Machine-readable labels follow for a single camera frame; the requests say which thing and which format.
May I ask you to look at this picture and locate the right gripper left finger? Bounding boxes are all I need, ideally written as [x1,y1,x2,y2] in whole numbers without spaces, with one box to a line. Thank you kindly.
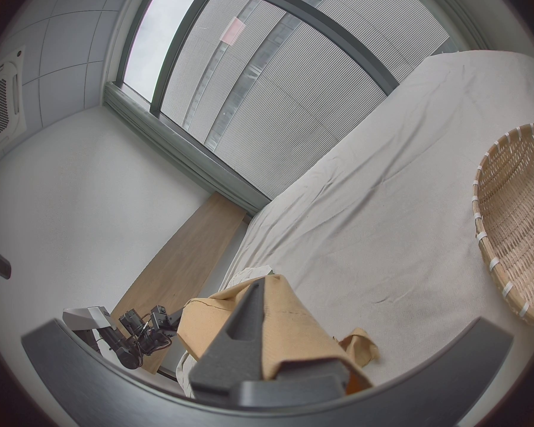
[188,278,272,403]

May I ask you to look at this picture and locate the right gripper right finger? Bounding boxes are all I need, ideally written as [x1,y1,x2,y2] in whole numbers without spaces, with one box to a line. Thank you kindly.
[273,357,351,395]

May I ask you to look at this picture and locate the mustard yellow shorts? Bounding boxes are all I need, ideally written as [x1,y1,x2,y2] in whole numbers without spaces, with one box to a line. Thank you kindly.
[177,274,380,395]

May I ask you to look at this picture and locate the cream garment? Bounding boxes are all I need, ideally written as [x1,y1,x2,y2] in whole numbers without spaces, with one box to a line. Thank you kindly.
[229,264,274,289]

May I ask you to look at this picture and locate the bed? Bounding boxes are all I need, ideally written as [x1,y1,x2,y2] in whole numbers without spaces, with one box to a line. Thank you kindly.
[110,49,534,400]

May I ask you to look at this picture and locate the round woven basket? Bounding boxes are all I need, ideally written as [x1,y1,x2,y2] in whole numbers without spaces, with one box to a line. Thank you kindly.
[473,124,534,327]

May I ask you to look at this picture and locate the window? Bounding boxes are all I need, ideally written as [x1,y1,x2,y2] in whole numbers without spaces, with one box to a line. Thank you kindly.
[116,0,477,203]

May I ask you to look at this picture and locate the white ceiling air vent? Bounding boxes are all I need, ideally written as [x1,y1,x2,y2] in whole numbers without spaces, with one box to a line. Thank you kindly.
[0,46,28,151]

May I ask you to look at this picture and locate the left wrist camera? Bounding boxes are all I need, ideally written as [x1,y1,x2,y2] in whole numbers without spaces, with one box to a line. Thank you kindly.
[150,304,171,329]

